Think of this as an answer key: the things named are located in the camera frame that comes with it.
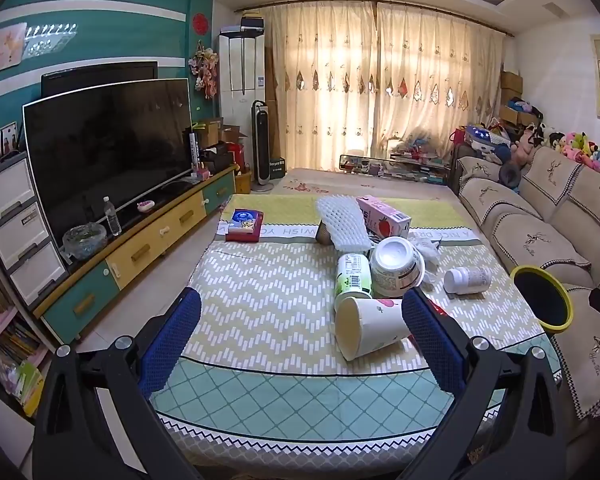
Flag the black tower fan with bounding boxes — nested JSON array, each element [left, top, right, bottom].
[[250, 100, 273, 193]]

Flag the star print pillow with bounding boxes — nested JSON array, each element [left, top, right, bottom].
[[465, 125, 498, 153]]

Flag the large flat television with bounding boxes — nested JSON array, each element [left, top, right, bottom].
[[22, 78, 193, 251]]

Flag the clear plastic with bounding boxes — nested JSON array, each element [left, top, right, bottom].
[[410, 232, 443, 266]]

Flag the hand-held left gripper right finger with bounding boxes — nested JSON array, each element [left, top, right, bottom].
[[395, 286, 566, 480]]

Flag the red packet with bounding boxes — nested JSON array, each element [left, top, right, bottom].
[[425, 297, 451, 321]]

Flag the chevron patterned tablecloth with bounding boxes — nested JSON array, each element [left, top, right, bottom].
[[147, 192, 563, 476]]

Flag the black box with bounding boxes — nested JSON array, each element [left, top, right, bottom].
[[239, 10, 266, 36]]

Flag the green white cup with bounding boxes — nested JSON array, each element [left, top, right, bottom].
[[334, 252, 374, 311]]

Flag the cream embroidered curtain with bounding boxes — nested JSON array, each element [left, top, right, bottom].
[[265, 2, 378, 173], [375, 2, 506, 161]]

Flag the small flat television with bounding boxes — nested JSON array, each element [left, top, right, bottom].
[[41, 61, 159, 100]]

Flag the glass ashtray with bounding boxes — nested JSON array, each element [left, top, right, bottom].
[[62, 222, 108, 261]]

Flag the curtain rod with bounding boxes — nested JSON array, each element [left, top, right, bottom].
[[232, 0, 515, 37]]

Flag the beige sofa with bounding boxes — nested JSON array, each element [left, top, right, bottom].
[[450, 142, 600, 421]]

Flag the clear water bottle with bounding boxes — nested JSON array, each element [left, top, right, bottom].
[[103, 196, 123, 237]]

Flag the cardboard box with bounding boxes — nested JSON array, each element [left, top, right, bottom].
[[500, 70, 525, 106], [499, 106, 537, 127]]

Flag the strawberry print paper cup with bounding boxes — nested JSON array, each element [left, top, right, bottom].
[[334, 295, 413, 362]]

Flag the pile of books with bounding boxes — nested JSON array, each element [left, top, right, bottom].
[[340, 147, 453, 183]]

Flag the red canister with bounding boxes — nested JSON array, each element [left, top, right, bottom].
[[227, 142, 247, 173]]

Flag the brown cup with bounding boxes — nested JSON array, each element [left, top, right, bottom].
[[315, 220, 337, 247]]

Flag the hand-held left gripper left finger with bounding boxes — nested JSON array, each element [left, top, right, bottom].
[[31, 286, 221, 480]]

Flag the pink wall poster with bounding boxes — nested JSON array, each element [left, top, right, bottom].
[[0, 22, 28, 78]]

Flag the shelf of books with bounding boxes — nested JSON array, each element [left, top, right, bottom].
[[0, 260, 48, 421]]

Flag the white paper bowl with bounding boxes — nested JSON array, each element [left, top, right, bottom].
[[369, 236, 427, 298]]

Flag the open cardboard boxes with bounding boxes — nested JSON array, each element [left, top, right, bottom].
[[197, 119, 253, 161]]

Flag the white drawer unit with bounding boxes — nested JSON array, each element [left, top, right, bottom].
[[0, 152, 70, 311]]

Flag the row of plush toys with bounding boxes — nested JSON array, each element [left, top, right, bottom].
[[510, 120, 600, 181]]

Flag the red tissue box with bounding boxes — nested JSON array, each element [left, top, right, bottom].
[[225, 208, 265, 243]]

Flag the black white tube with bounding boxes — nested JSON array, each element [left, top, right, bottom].
[[187, 127, 203, 171]]

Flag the white standing air conditioner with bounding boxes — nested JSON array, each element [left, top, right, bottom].
[[217, 30, 267, 161]]

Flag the black bin yellow rim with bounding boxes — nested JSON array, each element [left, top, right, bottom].
[[509, 265, 575, 333]]

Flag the photo frames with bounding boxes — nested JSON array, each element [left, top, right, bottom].
[[0, 122, 21, 168]]

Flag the floral mattress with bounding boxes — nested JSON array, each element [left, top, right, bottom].
[[270, 167, 456, 201]]

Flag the white foam net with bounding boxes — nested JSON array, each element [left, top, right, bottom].
[[316, 195, 376, 253]]

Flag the clear wall hook rack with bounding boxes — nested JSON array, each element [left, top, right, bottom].
[[20, 22, 78, 61]]

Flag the pink carton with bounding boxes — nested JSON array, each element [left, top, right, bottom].
[[356, 195, 412, 241]]

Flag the white pill bottle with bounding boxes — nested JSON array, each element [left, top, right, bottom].
[[443, 266, 493, 295]]

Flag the hanging flower decoration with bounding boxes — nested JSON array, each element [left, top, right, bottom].
[[189, 42, 220, 100]]

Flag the grey neck pillow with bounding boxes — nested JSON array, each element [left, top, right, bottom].
[[497, 162, 522, 191]]

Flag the teal yellow television cabinet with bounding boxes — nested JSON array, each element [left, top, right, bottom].
[[32, 165, 237, 346]]

